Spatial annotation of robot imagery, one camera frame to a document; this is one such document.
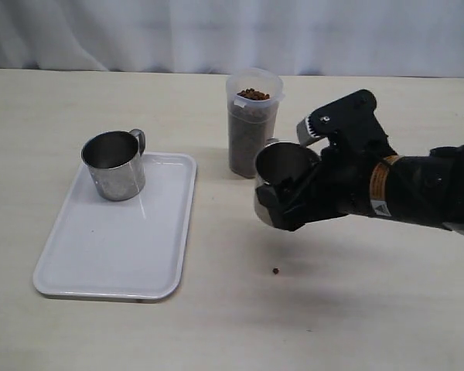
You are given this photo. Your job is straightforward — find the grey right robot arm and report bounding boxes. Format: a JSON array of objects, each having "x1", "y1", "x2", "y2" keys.
[{"x1": 254, "y1": 89, "x2": 464, "y2": 236}]

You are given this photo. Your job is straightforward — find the clear plastic tall container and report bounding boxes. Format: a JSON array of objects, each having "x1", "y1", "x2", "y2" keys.
[{"x1": 226, "y1": 68, "x2": 284, "y2": 179}]

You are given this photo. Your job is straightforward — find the steel mug with pellets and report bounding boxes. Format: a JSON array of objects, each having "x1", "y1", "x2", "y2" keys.
[{"x1": 81, "y1": 129, "x2": 146, "y2": 202}]

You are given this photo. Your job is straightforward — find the white plastic tray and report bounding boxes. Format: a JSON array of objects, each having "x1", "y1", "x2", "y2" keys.
[{"x1": 32, "y1": 152, "x2": 197, "y2": 301}]

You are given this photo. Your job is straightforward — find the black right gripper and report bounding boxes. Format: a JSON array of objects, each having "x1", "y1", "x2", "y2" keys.
[{"x1": 254, "y1": 89, "x2": 464, "y2": 232}]

